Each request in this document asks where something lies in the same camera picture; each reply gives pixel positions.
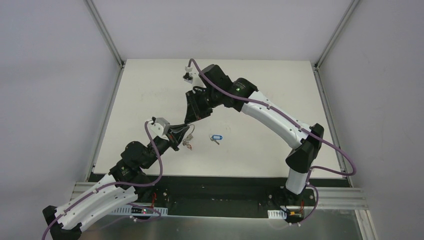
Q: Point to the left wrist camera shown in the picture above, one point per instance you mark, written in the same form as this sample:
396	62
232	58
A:
159	126

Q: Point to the aluminium front rail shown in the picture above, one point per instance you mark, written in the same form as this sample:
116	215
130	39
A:
344	198

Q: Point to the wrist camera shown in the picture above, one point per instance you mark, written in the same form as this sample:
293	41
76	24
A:
159	126
192	78

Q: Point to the right aluminium frame post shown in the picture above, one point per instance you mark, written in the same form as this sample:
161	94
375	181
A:
337	32

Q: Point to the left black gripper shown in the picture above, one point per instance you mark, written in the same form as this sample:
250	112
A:
172	138

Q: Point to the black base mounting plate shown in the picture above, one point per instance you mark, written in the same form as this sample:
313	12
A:
148	196

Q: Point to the left aluminium frame post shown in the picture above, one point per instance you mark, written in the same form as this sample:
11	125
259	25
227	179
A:
101	26

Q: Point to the aluminium frame post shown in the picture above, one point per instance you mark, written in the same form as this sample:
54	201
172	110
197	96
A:
337	32
101	26

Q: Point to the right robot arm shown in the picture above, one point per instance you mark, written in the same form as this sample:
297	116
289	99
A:
218	89

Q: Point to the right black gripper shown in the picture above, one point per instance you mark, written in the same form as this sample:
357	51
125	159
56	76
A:
195	104

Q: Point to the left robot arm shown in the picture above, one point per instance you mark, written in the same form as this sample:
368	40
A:
140	168

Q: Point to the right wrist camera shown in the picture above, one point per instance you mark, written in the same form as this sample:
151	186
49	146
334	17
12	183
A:
192	78

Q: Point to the silver metal keyring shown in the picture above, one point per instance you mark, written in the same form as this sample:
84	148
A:
189	137

